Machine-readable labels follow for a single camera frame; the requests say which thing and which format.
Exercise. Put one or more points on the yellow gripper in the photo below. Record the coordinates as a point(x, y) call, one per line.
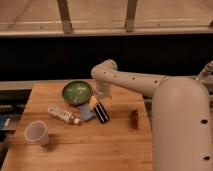
point(92, 103)

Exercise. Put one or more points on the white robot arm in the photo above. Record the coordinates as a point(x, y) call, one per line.
point(181, 124)

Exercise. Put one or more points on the white sponge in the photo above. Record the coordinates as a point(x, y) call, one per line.
point(85, 113)

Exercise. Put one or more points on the green bowl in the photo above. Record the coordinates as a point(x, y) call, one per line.
point(77, 92)

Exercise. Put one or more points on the white plastic bottle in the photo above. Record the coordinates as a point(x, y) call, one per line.
point(63, 115)

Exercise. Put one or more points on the small red brown object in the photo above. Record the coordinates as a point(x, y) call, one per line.
point(134, 119)

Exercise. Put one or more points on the translucent plastic cup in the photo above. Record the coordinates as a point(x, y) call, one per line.
point(37, 132)

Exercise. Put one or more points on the metal window frame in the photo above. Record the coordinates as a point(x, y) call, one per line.
point(38, 18)

